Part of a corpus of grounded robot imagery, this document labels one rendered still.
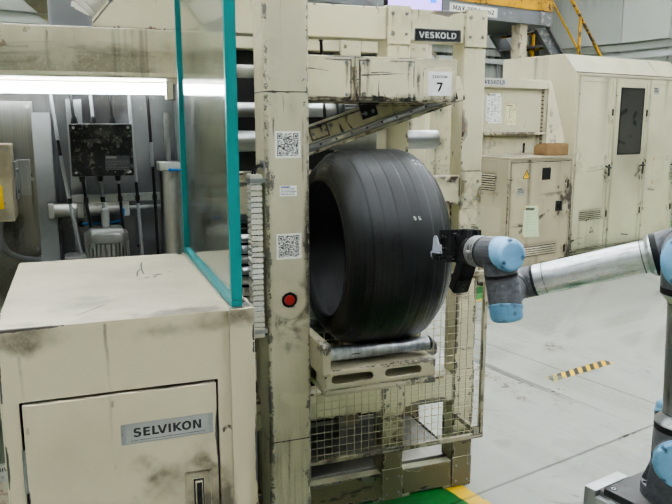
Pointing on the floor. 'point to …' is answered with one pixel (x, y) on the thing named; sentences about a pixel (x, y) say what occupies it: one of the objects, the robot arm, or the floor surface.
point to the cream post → (281, 321)
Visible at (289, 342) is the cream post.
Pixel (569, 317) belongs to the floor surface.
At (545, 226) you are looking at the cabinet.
